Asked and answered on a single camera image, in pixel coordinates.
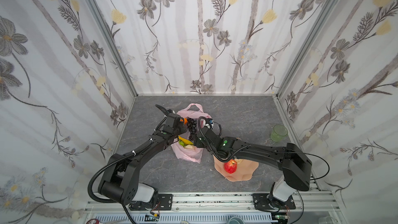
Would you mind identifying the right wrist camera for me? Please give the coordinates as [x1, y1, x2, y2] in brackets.
[204, 118, 214, 129]

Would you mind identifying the pink scalloped bowl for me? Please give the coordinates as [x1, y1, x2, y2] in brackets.
[214, 157, 259, 182]

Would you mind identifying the green translucent cup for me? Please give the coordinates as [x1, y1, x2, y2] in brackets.
[270, 124, 288, 142]

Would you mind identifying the dark fake grape bunch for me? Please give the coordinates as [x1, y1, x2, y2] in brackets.
[187, 118, 198, 143]

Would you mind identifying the yellow fake banana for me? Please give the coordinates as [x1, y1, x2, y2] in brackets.
[178, 136, 193, 145]

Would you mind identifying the pink plastic bag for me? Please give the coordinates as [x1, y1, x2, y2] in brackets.
[172, 103, 211, 163]

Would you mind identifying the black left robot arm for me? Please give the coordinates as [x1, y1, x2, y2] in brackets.
[87, 105, 187, 224]

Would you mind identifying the red fake strawberry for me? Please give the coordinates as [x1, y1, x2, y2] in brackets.
[223, 159, 237, 174]

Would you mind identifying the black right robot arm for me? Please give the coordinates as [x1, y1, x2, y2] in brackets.
[193, 117, 317, 212]

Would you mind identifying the pale yellow fake fruit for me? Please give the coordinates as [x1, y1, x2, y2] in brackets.
[184, 145, 195, 150]

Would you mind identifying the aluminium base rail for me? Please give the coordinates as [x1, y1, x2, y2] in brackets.
[79, 183, 347, 224]

